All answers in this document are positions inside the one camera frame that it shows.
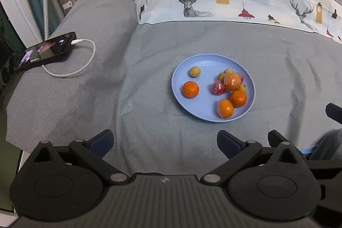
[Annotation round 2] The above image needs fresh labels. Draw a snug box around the white charging cable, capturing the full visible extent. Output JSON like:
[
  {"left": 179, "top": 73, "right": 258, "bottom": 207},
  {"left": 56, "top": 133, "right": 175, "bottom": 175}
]
[{"left": 42, "top": 38, "right": 96, "bottom": 77}]

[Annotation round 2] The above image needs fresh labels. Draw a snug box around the white framed glass door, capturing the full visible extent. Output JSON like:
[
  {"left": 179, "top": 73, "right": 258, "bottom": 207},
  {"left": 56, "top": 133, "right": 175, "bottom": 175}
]
[{"left": 0, "top": 0, "right": 44, "bottom": 90}]

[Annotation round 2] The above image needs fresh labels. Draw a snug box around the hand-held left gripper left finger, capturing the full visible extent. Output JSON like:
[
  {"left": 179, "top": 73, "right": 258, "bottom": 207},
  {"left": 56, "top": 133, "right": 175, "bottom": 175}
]
[{"left": 27, "top": 130, "right": 131, "bottom": 186}]

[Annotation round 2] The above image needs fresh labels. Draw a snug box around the blue plastic plate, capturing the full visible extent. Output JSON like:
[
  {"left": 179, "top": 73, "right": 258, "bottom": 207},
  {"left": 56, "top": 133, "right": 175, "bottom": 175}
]
[{"left": 171, "top": 54, "right": 256, "bottom": 122}]

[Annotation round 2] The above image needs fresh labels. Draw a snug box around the black smartphone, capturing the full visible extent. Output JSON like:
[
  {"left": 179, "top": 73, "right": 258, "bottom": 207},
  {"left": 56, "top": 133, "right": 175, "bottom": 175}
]
[{"left": 13, "top": 32, "right": 77, "bottom": 74}]

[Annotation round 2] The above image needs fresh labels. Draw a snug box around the plastic-wrapped orange tangerine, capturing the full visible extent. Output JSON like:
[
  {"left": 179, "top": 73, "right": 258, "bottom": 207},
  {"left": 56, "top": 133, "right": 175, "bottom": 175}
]
[
  {"left": 216, "top": 99, "right": 234, "bottom": 119},
  {"left": 223, "top": 72, "right": 242, "bottom": 91}
]

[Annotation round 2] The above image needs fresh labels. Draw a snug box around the person's grey trouser leg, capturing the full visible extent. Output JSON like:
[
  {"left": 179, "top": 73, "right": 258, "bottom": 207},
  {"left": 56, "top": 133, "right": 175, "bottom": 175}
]
[{"left": 310, "top": 129, "right": 342, "bottom": 162}]

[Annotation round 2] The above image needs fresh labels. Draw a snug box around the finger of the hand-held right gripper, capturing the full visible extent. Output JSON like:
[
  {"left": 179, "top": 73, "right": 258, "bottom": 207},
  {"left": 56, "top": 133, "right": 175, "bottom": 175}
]
[
  {"left": 325, "top": 103, "right": 342, "bottom": 125},
  {"left": 268, "top": 130, "right": 284, "bottom": 148}
]

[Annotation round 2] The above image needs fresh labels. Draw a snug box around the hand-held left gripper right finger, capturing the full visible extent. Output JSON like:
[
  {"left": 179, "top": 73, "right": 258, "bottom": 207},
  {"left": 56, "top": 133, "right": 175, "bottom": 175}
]
[{"left": 200, "top": 130, "right": 308, "bottom": 186}]

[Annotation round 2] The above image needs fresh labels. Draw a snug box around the bare orange tangerine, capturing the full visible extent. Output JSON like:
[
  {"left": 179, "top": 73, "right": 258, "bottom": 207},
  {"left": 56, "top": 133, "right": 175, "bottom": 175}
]
[
  {"left": 182, "top": 81, "right": 200, "bottom": 99},
  {"left": 230, "top": 90, "right": 247, "bottom": 108}
]

